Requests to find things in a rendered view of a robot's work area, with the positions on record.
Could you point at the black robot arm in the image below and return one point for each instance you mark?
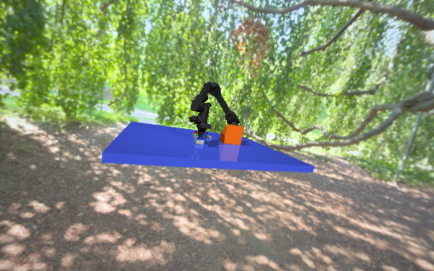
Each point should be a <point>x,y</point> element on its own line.
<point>198,105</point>

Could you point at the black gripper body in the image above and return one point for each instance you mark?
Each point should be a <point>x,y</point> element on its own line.
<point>203,123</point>

